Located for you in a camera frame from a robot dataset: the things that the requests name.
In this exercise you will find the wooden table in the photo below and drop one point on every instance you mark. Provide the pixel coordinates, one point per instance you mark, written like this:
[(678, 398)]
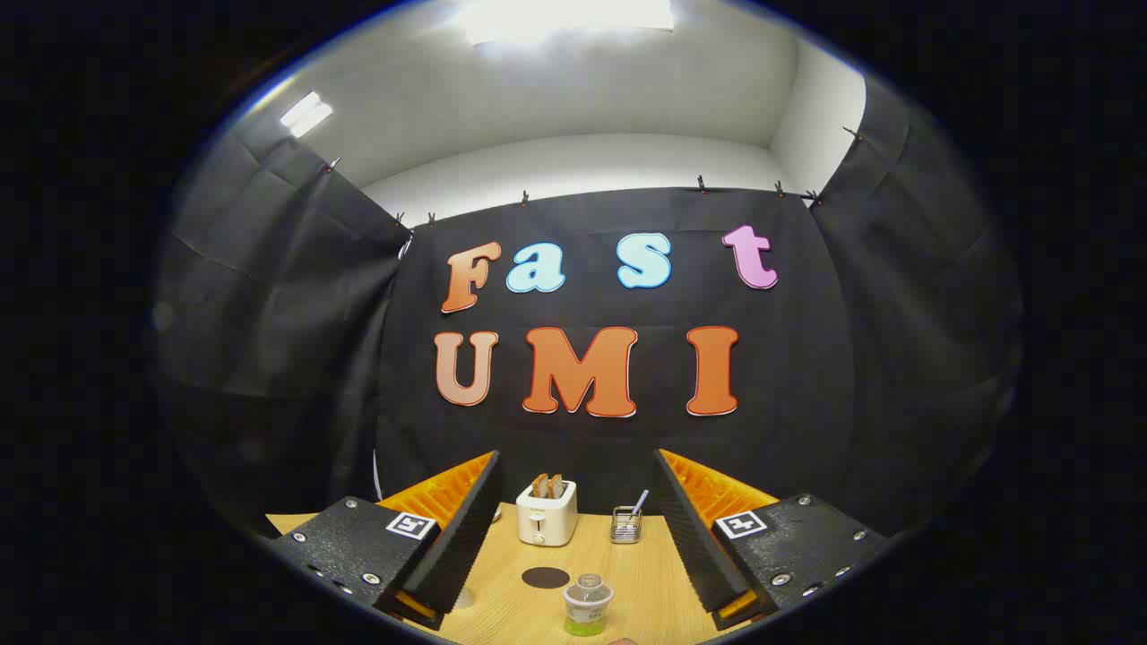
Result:
[(529, 618)]

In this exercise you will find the white toaster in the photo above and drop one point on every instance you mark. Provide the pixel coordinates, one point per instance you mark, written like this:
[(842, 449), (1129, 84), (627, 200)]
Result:
[(547, 520)]

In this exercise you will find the small ceiling light panel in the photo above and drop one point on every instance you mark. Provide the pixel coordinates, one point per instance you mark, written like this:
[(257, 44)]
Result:
[(306, 115)]

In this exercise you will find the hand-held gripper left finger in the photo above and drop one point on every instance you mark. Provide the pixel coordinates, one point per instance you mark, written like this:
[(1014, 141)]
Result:
[(466, 528)]

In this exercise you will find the dark round coaster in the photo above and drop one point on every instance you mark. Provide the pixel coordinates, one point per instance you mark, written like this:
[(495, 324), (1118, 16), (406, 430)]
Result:
[(546, 578)]

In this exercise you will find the clear drinking straw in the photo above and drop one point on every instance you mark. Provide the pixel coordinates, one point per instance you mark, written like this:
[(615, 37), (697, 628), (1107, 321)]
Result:
[(640, 502)]

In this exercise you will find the brown toast slice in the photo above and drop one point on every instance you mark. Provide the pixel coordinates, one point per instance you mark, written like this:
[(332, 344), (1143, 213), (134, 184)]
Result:
[(539, 486), (556, 486)]

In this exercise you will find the clear plastic juice bottle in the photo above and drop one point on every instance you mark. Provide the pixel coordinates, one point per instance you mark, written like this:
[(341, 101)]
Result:
[(587, 607)]

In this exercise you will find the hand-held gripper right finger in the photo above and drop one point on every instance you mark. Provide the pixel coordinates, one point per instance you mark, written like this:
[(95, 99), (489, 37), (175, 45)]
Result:
[(685, 528)]

